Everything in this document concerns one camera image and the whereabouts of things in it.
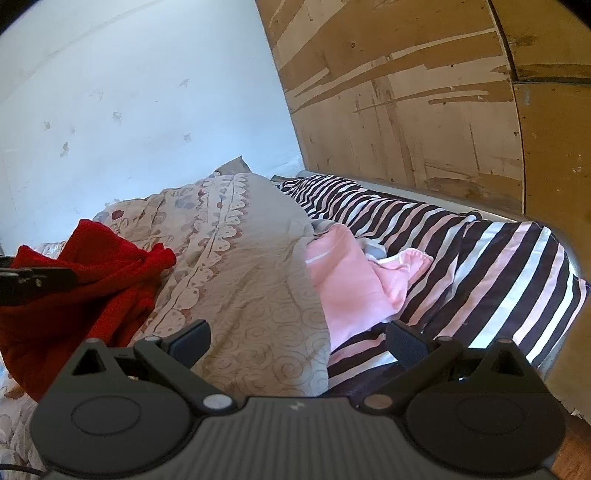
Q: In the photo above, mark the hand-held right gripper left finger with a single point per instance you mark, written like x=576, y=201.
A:
x=193, y=340

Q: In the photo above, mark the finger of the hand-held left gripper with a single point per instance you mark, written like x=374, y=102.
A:
x=41, y=278

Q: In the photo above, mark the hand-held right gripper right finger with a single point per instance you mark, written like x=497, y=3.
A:
x=406, y=344

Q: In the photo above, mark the red knit sweater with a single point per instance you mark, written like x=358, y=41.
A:
x=92, y=286

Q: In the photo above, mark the light pink garment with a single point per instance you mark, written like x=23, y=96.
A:
x=351, y=281

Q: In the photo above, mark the patterned beige quilt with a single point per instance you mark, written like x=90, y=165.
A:
x=249, y=277

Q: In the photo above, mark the grey white cloth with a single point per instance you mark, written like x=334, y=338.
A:
x=369, y=247

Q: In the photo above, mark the striped bed sheet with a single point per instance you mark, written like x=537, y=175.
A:
x=392, y=217

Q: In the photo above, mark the striped pillow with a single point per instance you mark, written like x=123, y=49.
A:
x=521, y=286

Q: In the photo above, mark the grey pillow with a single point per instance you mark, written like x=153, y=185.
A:
x=233, y=166

